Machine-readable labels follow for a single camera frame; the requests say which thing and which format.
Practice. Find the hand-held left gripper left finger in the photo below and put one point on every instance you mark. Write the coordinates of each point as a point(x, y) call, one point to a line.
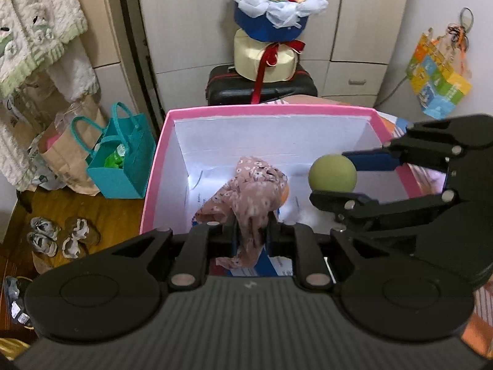
point(233, 239)

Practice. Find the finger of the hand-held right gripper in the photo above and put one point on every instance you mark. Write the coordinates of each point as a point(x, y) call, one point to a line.
point(369, 160)
point(339, 202)

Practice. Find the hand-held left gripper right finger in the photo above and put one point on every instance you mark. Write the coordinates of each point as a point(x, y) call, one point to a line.
point(272, 237)

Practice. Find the green soft ball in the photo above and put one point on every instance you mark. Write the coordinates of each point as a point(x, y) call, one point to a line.
point(331, 173)

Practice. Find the pink floral cloth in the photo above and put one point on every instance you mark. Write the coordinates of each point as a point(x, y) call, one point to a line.
point(250, 200)

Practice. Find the pink cardboard box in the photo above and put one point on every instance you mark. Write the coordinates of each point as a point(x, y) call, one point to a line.
point(154, 185)

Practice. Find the blue white box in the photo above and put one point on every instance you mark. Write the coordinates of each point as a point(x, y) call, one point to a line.
point(277, 266)

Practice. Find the patchwork bedspread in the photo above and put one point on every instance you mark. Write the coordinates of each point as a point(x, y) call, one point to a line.
point(483, 323)

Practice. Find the colourful paper gift bag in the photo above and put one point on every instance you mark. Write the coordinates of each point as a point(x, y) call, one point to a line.
point(439, 81)

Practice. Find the teal gift bag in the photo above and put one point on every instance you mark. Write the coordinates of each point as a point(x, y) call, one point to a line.
point(127, 169)

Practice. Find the green plastic bottle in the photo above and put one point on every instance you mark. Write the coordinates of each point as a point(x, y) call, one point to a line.
point(113, 158)

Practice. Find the black suitcase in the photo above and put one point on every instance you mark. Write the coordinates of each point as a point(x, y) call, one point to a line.
point(227, 88)

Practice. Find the brown white slipper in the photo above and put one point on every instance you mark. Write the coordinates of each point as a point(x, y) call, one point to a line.
point(83, 229)
point(73, 247)

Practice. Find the knitted flower bouquet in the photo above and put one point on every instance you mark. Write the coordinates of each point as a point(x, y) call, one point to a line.
point(269, 27)

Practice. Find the brown paper bag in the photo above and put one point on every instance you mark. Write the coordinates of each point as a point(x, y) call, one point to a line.
point(65, 154)

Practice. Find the grey sneaker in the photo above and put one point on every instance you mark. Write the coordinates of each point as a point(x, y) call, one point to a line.
point(40, 243)
point(43, 225)

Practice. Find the clear plastic packet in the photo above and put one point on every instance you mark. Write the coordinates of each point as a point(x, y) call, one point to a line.
point(17, 300)

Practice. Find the beige wardrobe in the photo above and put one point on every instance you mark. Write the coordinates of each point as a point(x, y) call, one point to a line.
point(185, 15)

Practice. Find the white printed shopping bag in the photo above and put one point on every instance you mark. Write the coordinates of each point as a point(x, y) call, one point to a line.
point(23, 104)

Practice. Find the cream green knit cardigan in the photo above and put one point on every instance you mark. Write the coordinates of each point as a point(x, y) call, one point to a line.
point(34, 15)

